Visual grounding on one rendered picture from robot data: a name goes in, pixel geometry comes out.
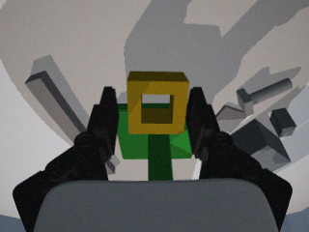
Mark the yellow square nut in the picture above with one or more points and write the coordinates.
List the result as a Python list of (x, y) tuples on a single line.
[(156, 120)]

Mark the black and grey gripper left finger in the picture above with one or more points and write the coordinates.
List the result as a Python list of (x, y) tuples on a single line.
[(85, 159)]

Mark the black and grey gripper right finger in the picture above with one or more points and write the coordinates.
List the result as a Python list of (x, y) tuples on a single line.
[(222, 159)]

